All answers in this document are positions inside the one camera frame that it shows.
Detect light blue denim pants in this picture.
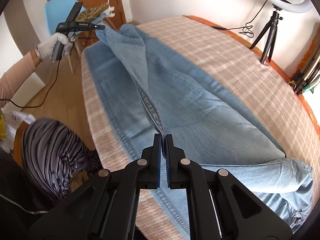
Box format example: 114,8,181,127
83,24,315,240

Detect left forearm pink sleeve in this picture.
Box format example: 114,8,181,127
1,49,42,108

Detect left white gloved hand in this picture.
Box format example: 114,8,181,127
35,33,78,61

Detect light blue plastic chair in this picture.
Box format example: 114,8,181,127
44,0,107,74

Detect leopard print chair cushion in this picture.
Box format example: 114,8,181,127
75,3,109,22

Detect striped black white garment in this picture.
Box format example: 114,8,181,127
22,118,102,203

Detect pink plaid bed blanket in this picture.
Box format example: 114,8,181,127
81,15,320,240

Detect folded tripod with colourful scarf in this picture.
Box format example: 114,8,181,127
289,23,319,95

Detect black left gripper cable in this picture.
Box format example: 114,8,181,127
0,60,62,110

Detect black ring light cable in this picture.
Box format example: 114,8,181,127
211,0,269,39

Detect black ring light tripod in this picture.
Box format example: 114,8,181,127
250,5,283,64

